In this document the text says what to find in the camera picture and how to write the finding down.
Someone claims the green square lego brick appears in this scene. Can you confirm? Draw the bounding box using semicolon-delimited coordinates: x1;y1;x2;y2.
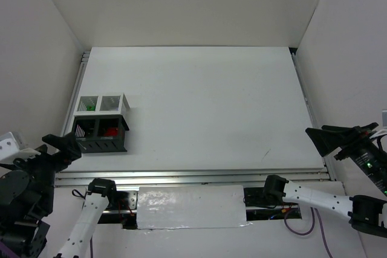
86;105;96;111

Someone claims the red lego brick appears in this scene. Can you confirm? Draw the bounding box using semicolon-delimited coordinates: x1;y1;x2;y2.
102;127;119;137

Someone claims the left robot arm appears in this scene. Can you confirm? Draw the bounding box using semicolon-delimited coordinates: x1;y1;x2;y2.
1;132;117;257

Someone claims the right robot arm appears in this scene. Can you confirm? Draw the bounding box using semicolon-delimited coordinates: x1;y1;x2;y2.
263;123;386;237

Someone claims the black slatted container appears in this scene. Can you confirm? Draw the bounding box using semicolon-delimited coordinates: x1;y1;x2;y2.
71;115;129;153

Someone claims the white slatted container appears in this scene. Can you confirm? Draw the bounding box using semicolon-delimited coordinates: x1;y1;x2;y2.
73;93;130;116

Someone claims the silver tape sheet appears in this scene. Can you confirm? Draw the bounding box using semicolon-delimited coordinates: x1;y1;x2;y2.
137;185;247;230

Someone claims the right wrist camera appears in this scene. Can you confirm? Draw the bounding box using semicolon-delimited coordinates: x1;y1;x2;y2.
371;126;387;139

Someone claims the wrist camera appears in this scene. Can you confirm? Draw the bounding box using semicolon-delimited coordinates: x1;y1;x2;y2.
371;126;387;139
1;132;33;164

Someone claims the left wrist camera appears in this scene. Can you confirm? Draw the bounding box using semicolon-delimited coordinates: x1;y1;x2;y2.
1;132;33;164

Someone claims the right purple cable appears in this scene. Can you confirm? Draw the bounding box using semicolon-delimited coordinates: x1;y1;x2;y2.
284;206;333;258

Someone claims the aluminium frame rail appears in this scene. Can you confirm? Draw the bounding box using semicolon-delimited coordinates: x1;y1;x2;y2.
55;168;332;187

